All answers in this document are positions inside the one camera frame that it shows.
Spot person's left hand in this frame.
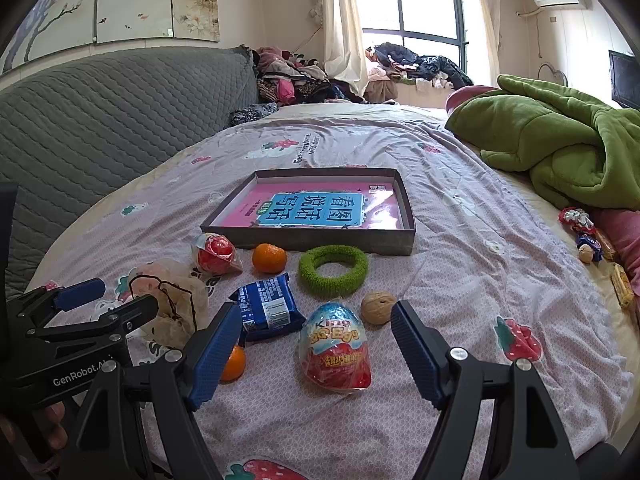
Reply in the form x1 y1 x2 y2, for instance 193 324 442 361
0 402 69 466

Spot red white candy wrapper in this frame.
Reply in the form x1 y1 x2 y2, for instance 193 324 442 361
559 206 606 263

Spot walnut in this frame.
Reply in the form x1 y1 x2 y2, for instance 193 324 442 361
361 291 398 326

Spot black television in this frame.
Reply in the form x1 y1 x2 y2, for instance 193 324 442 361
608 50 640 110

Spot pink book with blue label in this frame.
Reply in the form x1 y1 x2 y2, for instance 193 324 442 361
215 182 404 231

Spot large foil egg toy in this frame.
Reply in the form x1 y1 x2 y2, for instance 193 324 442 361
299 301 373 395

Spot dark patterned cloth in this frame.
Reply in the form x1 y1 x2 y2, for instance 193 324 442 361
229 102 278 128

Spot sheer beige hair scrunchie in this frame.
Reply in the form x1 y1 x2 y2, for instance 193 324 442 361
127 259 211 351

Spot grey quilted headboard cover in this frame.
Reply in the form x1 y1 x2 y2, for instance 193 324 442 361
0 46 261 301

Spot floral wall painting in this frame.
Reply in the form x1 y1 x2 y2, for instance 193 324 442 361
0 0 221 76

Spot mandarin orange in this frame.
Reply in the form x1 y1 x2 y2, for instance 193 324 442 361
219 345 247 382
251 243 289 274

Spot yellow snack packet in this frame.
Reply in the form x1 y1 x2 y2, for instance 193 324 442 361
610 262 636 309

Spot blue snack packet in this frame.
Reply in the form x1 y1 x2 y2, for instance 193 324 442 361
229 272 307 343

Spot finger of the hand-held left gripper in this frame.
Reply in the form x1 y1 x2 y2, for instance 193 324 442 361
27 294 159 342
7 277 107 332

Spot pile of mixed clothes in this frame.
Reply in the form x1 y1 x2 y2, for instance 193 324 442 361
252 46 371 106

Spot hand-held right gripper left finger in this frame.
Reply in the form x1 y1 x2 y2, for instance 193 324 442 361
60 302 246 480

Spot pink pillow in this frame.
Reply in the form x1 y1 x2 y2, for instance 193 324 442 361
445 85 501 117

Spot green fleece blanket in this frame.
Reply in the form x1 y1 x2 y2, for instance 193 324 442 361
445 74 640 211

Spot grey shallow cardboard box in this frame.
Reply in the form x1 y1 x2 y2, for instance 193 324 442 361
200 168 417 257

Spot pink cloth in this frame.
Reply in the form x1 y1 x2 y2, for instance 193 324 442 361
595 207 640 301

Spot small red white egg toy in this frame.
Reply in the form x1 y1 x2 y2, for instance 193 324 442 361
191 232 244 276

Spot dark clothes on windowsill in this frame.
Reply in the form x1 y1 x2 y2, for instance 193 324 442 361
365 41 473 93

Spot cream curtain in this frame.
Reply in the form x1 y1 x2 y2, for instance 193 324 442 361
465 0 501 88
320 0 371 86

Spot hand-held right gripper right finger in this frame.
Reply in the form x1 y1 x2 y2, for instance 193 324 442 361
390 300 583 480

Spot green fuzzy hair ring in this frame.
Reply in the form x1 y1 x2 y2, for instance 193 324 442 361
298 244 369 295

